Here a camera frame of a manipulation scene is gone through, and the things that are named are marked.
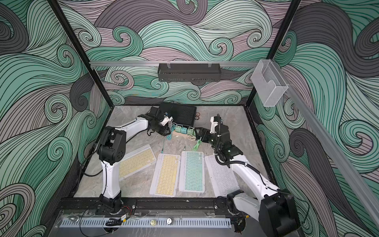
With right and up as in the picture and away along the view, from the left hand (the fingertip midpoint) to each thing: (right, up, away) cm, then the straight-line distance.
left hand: (167, 129), depth 99 cm
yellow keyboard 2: (+1, -26, -16) cm, 30 cm away
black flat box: (+10, +10, +18) cm, 23 cm away
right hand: (+20, +1, -20) cm, 28 cm away
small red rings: (+22, +11, +15) cm, 29 cm away
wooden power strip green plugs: (+9, 0, -2) cm, 9 cm away
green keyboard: (+17, -24, -14) cm, 33 cm away
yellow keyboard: (-17, -19, -10) cm, 27 cm away
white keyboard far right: (+34, -27, -18) cm, 47 cm away
